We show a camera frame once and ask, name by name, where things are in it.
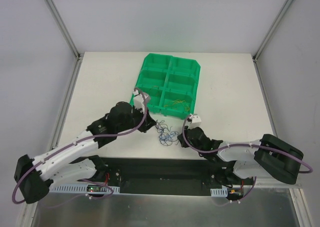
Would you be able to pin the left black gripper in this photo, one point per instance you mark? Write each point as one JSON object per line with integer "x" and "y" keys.
{"x": 143, "y": 122}

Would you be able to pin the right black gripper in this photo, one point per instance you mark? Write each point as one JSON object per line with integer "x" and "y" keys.
{"x": 188, "y": 136}

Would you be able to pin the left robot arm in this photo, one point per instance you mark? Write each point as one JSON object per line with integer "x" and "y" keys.
{"x": 36, "y": 176}

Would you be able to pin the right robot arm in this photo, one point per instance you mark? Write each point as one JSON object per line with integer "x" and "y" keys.
{"x": 265, "y": 157}

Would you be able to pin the green six-compartment bin tray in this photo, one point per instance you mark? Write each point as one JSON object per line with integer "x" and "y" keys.
{"x": 171, "y": 83}

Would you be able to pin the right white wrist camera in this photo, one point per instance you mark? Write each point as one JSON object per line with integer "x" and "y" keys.
{"x": 194, "y": 121}

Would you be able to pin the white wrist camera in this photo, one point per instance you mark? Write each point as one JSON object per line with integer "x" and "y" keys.
{"x": 140, "y": 99}
{"x": 194, "y": 121}

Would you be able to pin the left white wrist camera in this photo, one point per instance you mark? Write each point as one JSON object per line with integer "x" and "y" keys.
{"x": 140, "y": 99}

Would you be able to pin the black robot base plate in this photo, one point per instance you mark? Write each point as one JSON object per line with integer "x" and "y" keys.
{"x": 173, "y": 177}

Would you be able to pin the right white cable duct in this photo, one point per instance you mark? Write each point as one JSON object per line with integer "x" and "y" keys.
{"x": 219, "y": 192}

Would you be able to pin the white cable duct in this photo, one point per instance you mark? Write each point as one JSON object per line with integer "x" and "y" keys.
{"x": 85, "y": 189}
{"x": 219, "y": 192}

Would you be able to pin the left aluminium frame post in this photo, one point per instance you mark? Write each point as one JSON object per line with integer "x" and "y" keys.
{"x": 62, "y": 28}

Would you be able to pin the aluminium frame post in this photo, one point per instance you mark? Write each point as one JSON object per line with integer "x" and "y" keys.
{"x": 272, "y": 29}
{"x": 62, "y": 28}

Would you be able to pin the left white cable duct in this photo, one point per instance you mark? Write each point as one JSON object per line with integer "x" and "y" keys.
{"x": 85, "y": 189}

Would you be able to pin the right aluminium frame post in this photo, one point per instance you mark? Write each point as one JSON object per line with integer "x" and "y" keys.
{"x": 272, "y": 29}

